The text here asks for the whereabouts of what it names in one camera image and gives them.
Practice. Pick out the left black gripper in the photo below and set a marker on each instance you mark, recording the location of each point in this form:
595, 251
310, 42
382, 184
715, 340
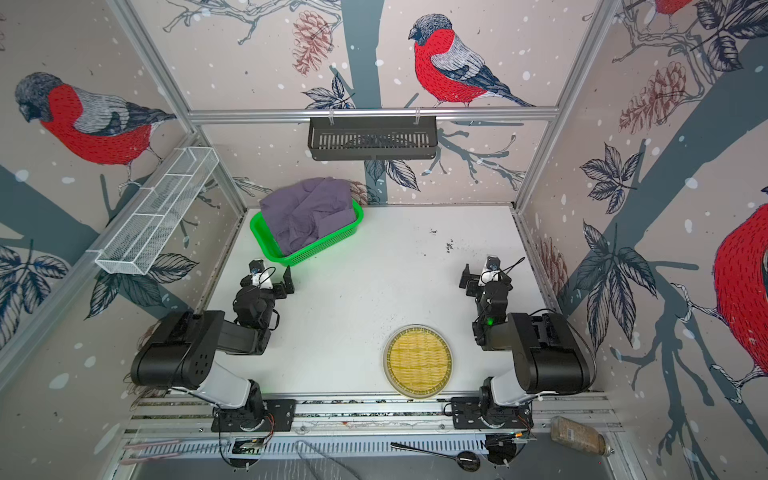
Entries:
270, 285

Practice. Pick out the purple trousers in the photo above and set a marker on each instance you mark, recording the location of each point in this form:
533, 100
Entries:
305, 212

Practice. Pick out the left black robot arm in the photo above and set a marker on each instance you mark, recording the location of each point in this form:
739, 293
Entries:
180, 353

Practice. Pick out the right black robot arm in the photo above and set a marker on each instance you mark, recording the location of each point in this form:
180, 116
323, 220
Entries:
547, 358

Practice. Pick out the round yellow woven tray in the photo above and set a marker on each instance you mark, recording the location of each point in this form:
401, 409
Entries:
418, 361

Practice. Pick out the brown bottle lying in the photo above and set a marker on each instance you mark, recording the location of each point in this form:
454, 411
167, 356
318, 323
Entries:
579, 437

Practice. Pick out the black spoon tool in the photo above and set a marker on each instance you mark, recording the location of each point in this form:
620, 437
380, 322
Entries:
468, 461

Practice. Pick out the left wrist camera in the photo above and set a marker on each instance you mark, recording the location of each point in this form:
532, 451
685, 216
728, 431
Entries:
259, 277

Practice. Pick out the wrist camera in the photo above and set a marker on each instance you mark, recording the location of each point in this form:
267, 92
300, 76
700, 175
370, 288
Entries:
259, 277
491, 271

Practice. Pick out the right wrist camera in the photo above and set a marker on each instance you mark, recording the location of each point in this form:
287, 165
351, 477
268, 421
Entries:
491, 271

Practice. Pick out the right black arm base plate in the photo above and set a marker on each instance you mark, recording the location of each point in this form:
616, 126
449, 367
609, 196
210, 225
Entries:
469, 413

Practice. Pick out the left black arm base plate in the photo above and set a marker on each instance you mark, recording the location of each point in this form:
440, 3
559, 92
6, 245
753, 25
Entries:
271, 415

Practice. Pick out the black hanging wall basket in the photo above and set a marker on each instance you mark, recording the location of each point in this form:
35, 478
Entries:
373, 138

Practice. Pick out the white wire mesh shelf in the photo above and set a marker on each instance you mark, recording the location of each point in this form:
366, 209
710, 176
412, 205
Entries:
140, 239

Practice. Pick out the aluminium mounting rail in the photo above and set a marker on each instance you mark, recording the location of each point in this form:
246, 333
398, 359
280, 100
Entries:
323, 427

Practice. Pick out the horizontal aluminium frame bar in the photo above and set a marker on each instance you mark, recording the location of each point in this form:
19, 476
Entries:
229, 117

